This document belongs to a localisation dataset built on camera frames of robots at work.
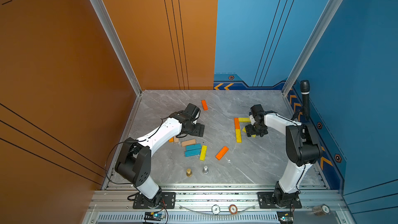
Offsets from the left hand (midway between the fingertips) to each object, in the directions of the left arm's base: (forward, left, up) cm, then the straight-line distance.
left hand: (197, 128), depth 88 cm
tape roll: (-38, -55, -3) cm, 67 cm away
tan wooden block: (-4, +6, -9) cm, 11 cm away
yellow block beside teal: (-11, -4, -8) cm, 14 cm away
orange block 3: (-11, -14, -8) cm, 20 cm away
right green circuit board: (-40, -42, -11) cm, 59 cm away
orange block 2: (+10, -26, -10) cm, 29 cm away
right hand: (+3, -35, -10) cm, 37 cm away
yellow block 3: (+3, -29, -6) cm, 29 cm away
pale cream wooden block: (-3, +14, -9) cm, 17 cm away
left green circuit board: (-41, +19, -10) cm, 46 cm away
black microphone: (+10, -56, +20) cm, 60 cm away
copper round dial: (-37, -18, -9) cm, 42 cm away
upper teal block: (-6, +1, -9) cm, 11 cm away
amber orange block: (-20, +8, +25) cm, 32 cm away
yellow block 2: (+1, -25, -9) cm, 27 cm away
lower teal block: (-11, +3, -9) cm, 14 cm away
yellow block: (+12, -31, -9) cm, 34 cm away
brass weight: (-23, +3, -7) cm, 24 cm away
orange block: (+26, -4, -10) cm, 28 cm away
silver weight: (-21, -5, -7) cm, 23 cm away
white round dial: (-38, -10, -9) cm, 40 cm away
